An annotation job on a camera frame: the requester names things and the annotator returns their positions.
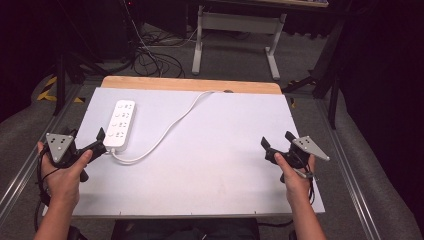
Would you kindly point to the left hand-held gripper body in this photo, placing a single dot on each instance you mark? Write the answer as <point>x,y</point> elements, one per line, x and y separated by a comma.
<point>60,146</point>

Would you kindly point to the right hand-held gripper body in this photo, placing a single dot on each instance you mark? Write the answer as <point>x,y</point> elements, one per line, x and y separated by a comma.
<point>308,146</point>

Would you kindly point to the white power strip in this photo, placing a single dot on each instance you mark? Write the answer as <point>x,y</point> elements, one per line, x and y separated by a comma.
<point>120,125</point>

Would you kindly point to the person's left hand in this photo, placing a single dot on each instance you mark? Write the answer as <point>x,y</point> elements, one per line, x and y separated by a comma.
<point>63,181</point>

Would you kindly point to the person's right hand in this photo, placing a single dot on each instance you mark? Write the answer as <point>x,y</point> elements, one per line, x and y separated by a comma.
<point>295,181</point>

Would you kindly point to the yellow black floor tape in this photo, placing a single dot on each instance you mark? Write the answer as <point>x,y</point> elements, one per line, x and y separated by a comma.
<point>50,90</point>

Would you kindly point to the white table board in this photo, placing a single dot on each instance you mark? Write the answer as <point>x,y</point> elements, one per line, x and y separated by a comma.
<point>213,150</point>

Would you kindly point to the black metal stand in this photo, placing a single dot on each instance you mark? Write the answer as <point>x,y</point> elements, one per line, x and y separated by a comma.
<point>328,76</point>
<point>65,73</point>

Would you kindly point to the wooden table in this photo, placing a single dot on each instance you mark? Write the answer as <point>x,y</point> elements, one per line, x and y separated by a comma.
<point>190,84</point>

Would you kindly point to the person's dark lap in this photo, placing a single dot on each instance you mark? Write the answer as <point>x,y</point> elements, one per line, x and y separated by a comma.
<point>186,230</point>

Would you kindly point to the aluminium rail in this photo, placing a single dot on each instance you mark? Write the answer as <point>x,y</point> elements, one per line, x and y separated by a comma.
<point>346,166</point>
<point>36,153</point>

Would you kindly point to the white metal desk frame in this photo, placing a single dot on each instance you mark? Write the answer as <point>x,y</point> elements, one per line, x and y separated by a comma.
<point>238,23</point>

